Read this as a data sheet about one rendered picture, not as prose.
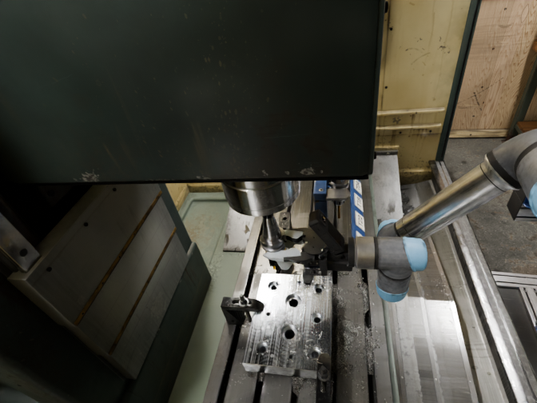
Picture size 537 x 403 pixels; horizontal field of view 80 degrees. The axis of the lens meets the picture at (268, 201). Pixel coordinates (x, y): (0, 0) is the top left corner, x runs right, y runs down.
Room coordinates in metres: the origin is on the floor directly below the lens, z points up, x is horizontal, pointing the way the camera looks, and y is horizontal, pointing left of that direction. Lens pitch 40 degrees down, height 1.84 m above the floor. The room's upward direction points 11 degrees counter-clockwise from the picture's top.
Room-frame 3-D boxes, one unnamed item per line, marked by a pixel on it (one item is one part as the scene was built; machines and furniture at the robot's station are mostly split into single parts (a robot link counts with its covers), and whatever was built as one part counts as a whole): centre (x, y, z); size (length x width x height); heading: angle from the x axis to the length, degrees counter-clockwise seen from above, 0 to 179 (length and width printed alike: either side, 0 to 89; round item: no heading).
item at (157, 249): (0.66, 0.43, 1.16); 0.48 x 0.05 x 0.51; 163
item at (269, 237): (0.53, 0.01, 1.33); 0.04 x 0.04 x 0.07
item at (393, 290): (0.46, -0.27, 1.14); 0.11 x 0.08 x 0.11; 158
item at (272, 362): (0.49, 0.00, 0.96); 0.29 x 0.23 x 0.05; 163
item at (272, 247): (0.53, 0.01, 1.28); 0.06 x 0.06 x 0.03
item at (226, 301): (0.56, 0.14, 0.97); 0.13 x 0.03 x 0.15; 73
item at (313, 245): (0.49, -0.12, 1.24); 0.12 x 0.08 x 0.09; 73
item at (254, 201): (0.53, 0.01, 1.49); 0.16 x 0.16 x 0.12
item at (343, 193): (0.72, -0.21, 1.21); 0.07 x 0.05 x 0.01; 73
